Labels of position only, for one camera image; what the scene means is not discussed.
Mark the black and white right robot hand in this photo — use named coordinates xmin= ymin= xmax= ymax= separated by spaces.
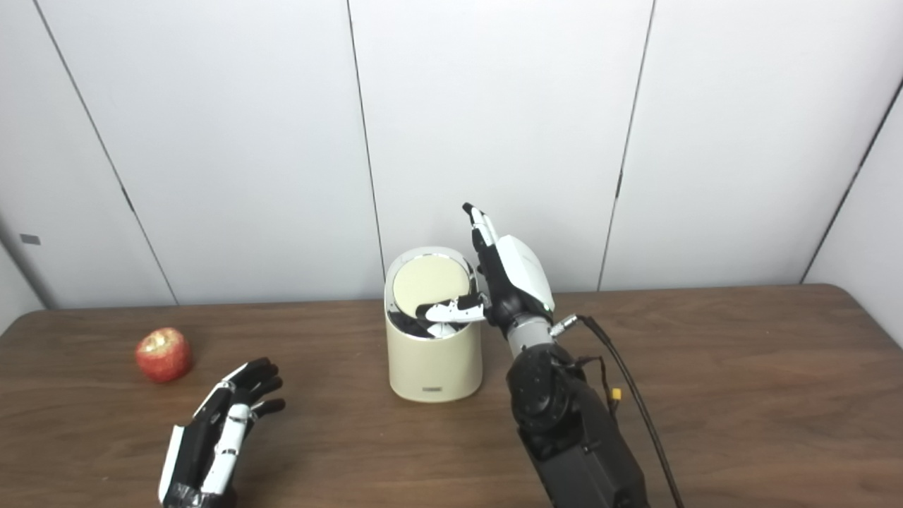
xmin=416 ymin=202 xmax=556 ymax=332

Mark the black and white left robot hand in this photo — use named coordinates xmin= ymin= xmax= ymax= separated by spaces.
xmin=157 ymin=357 xmax=286 ymax=508

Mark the round cream bin lid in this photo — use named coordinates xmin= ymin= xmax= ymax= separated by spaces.
xmin=392 ymin=255 xmax=472 ymax=318

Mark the red apple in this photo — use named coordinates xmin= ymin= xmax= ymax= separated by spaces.
xmin=135 ymin=327 xmax=193 ymax=384

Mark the cream-colored bin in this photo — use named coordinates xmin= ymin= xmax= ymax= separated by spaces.
xmin=384 ymin=246 xmax=484 ymax=404

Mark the black bin liner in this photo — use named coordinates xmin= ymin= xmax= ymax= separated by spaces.
xmin=388 ymin=309 xmax=452 ymax=341

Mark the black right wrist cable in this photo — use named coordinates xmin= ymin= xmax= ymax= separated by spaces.
xmin=550 ymin=315 xmax=684 ymax=508

